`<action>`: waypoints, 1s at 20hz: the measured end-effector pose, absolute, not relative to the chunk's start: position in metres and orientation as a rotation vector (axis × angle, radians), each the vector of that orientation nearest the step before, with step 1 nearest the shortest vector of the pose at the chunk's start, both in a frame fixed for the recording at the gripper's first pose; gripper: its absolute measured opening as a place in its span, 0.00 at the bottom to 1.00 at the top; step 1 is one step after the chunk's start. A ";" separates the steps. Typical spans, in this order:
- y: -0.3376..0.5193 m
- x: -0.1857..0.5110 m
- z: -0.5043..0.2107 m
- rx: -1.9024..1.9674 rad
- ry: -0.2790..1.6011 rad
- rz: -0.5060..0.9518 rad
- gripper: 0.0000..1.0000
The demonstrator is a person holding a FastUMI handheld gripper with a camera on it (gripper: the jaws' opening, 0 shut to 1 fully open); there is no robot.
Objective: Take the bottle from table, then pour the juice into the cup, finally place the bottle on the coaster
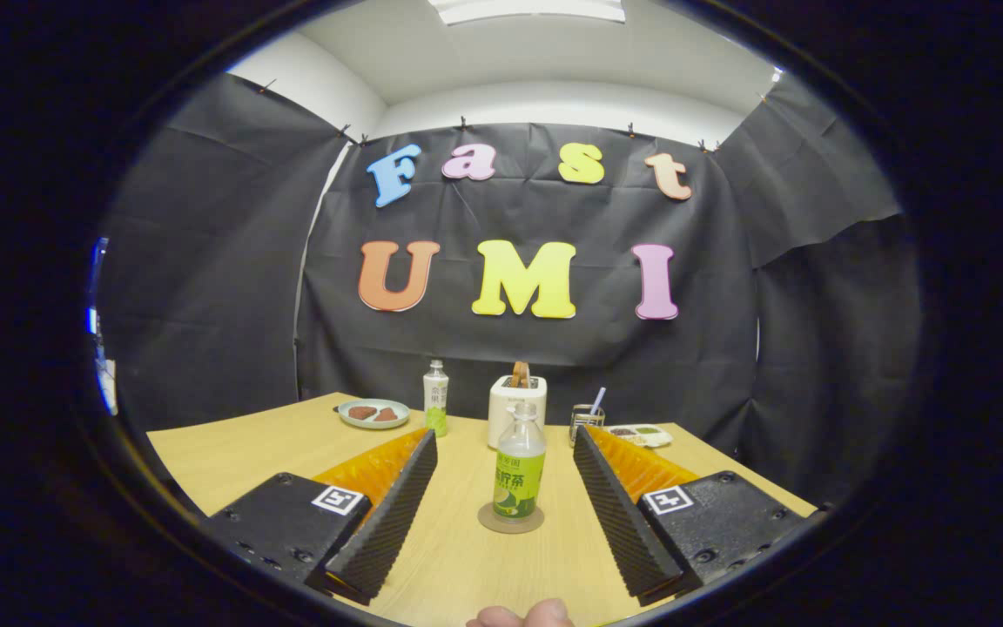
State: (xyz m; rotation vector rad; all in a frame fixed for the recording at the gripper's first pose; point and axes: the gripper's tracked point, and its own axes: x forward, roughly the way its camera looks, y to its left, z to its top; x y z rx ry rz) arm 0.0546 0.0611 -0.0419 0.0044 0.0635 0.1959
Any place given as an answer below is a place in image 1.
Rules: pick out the white toaster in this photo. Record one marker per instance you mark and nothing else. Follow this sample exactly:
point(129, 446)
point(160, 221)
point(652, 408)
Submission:
point(504, 418)

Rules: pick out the pale green plate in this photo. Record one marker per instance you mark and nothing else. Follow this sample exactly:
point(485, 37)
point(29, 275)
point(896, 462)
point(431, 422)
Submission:
point(353, 424)

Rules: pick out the green label juice bottle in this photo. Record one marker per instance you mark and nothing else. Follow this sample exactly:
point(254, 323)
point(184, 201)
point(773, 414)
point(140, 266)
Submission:
point(519, 479)

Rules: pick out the capped green label bottle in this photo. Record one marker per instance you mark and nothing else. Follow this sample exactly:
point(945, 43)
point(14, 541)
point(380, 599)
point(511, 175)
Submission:
point(436, 401)

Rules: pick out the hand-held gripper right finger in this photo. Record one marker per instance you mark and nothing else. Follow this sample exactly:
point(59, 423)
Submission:
point(623, 522)

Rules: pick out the brown food piece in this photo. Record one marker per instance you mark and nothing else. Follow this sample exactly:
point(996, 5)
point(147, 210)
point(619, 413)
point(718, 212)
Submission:
point(387, 416)
point(362, 412)

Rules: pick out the pale straw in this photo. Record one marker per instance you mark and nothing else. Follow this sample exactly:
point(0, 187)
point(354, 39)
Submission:
point(597, 401)

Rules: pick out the large ceiling light panel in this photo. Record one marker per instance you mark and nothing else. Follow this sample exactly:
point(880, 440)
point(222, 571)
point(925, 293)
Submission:
point(528, 9)

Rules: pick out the white divided tray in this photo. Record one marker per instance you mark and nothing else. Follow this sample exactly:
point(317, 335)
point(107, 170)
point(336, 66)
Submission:
point(638, 435)

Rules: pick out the wooden table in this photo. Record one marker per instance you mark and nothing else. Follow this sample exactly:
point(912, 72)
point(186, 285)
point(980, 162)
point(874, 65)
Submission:
point(458, 562)

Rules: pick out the brown toast slice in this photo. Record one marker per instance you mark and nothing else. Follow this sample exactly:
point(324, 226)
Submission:
point(521, 374)

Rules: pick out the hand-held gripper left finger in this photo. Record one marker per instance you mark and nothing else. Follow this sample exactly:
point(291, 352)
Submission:
point(384, 522)

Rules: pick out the black backdrop cloth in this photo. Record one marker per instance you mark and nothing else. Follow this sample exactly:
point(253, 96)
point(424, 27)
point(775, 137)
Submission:
point(728, 348)

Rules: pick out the round brown coaster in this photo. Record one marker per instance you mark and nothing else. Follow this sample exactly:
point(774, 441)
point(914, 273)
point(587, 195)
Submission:
point(488, 522)

